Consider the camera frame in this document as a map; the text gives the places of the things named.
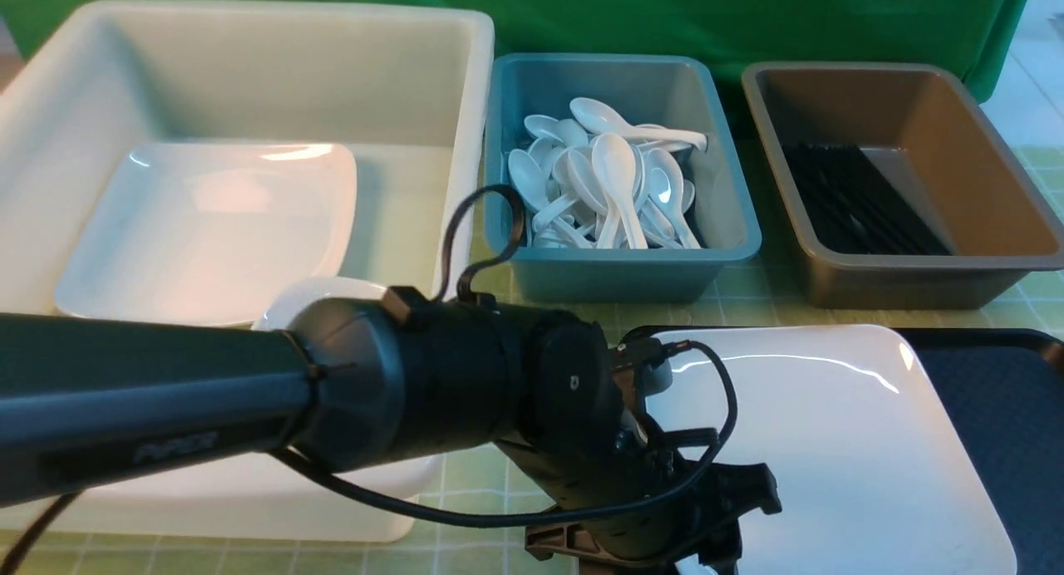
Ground green backdrop cloth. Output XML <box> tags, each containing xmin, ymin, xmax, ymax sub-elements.
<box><xmin>1</xmin><ymin>0</ymin><xmax>1027</xmax><ymax>103</ymax></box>

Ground black serving tray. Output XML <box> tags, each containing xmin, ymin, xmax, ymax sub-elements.
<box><xmin>624</xmin><ymin>326</ymin><xmax>1062</xmax><ymax>574</ymax></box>

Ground black cable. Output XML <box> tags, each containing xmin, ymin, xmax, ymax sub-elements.
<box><xmin>0</xmin><ymin>184</ymin><xmax>739</xmax><ymax>575</ymax></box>

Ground pile of white spoons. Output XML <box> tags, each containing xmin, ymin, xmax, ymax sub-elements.
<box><xmin>506</xmin><ymin>114</ymin><xmax>701</xmax><ymax>249</ymax></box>

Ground green checkered tablecloth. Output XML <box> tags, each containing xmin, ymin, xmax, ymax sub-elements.
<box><xmin>19</xmin><ymin>150</ymin><xmax>1063</xmax><ymax>574</ymax></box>

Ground teal plastic bin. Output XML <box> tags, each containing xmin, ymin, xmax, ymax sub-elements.
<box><xmin>484</xmin><ymin>53</ymin><xmax>761</xmax><ymax>303</ymax></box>

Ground white soup spoon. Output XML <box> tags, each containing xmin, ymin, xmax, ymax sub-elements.
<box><xmin>569</xmin><ymin>97</ymin><xmax>708</xmax><ymax>151</ymax></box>

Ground large white plastic tub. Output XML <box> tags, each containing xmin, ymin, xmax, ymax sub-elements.
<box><xmin>1</xmin><ymin>0</ymin><xmax>495</xmax><ymax>543</ymax></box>

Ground top white spoon in bin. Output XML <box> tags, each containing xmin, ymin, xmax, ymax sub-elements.
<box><xmin>592</xmin><ymin>133</ymin><xmax>648</xmax><ymax>249</ymax></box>

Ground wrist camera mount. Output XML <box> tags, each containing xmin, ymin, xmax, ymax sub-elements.
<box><xmin>611</xmin><ymin>336</ymin><xmax>669</xmax><ymax>447</ymax></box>

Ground black chopsticks in bin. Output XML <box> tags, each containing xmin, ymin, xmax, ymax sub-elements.
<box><xmin>782</xmin><ymin>143</ymin><xmax>953</xmax><ymax>256</ymax></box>

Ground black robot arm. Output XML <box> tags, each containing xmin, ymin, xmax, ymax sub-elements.
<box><xmin>2</xmin><ymin>288</ymin><xmax>781</xmax><ymax>574</ymax></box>

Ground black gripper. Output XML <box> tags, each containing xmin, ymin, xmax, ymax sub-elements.
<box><xmin>498</xmin><ymin>429</ymin><xmax>782</xmax><ymax>574</ymax></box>

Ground white square plate in tub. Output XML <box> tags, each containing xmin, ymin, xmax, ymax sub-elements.
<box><xmin>53</xmin><ymin>142</ymin><xmax>358</xmax><ymax>327</ymax></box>

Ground white small bowl in tub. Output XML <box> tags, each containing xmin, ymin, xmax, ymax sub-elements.
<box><xmin>251</xmin><ymin>277</ymin><xmax>387</xmax><ymax>332</ymax></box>

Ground large white rice plate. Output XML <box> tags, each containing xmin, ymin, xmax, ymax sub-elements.
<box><xmin>658</xmin><ymin>325</ymin><xmax>1017</xmax><ymax>574</ymax></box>

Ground brown plastic bin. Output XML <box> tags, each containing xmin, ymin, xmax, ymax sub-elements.
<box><xmin>741</xmin><ymin>61</ymin><xmax>1062</xmax><ymax>310</ymax></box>

